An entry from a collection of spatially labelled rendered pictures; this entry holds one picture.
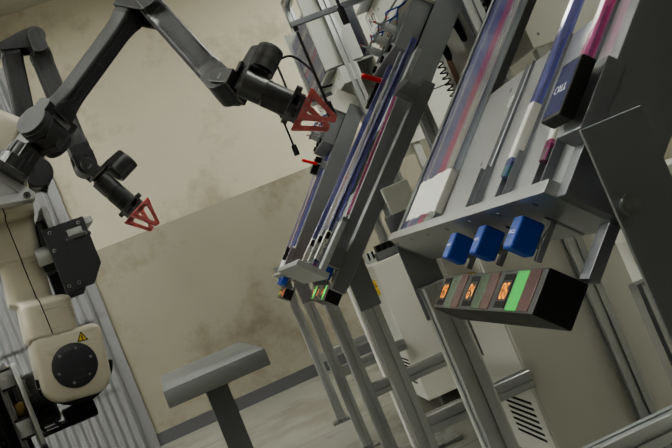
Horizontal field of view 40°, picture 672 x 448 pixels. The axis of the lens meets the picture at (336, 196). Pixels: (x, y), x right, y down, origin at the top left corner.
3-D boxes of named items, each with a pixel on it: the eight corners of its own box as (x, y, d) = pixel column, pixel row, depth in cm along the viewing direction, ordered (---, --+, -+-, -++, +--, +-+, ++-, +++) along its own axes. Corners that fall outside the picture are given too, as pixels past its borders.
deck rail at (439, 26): (356, 271, 213) (331, 260, 213) (355, 271, 215) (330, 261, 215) (466, -6, 224) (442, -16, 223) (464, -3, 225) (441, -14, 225)
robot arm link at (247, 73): (230, 97, 193) (234, 85, 188) (243, 71, 196) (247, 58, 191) (261, 111, 194) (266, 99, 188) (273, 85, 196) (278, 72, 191)
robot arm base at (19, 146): (-12, 172, 215) (-11, 160, 204) (9, 144, 217) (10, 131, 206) (22, 192, 216) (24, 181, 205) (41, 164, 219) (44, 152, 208)
